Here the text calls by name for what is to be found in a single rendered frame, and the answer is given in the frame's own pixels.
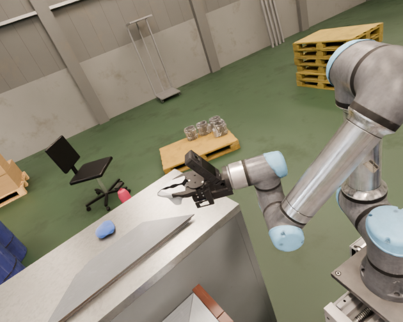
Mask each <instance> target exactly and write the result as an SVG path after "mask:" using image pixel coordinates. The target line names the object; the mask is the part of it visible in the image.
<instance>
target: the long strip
mask: <svg viewBox="0 0 403 322"><path fill-rule="evenodd" d="M192 300H193V293H192V294H191V295H190V296H189V297H188V298H187V299H186V300H184V301H183V302H182V303H181V304H180V305H179V306H178V307H177V308H176V309H175V310H174V311H173V312H172V313H171V314H170V315H169V316H168V317H166V318H165V319H164V320H163V321H162V322H189V317H190V312H191V305H192Z"/></svg>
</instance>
